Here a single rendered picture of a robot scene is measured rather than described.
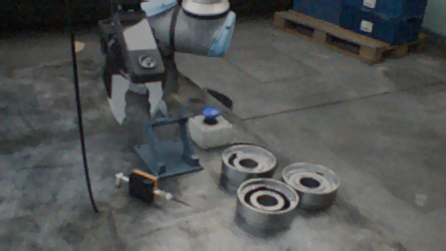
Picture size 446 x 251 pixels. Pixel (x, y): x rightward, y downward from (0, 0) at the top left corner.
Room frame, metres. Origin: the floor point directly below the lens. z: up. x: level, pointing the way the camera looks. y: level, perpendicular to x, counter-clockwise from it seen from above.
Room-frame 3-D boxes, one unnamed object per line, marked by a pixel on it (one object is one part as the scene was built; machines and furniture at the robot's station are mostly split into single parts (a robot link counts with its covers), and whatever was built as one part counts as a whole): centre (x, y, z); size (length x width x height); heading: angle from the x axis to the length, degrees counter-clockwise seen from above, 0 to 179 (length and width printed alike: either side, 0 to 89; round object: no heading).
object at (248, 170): (0.87, -0.06, 0.82); 0.10 x 0.10 x 0.04
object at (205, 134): (1.01, 0.02, 0.82); 0.08 x 0.07 x 0.05; 32
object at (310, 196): (0.82, -0.17, 0.82); 0.10 x 0.10 x 0.04
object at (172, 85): (1.30, 0.20, 0.85); 0.15 x 0.15 x 0.10
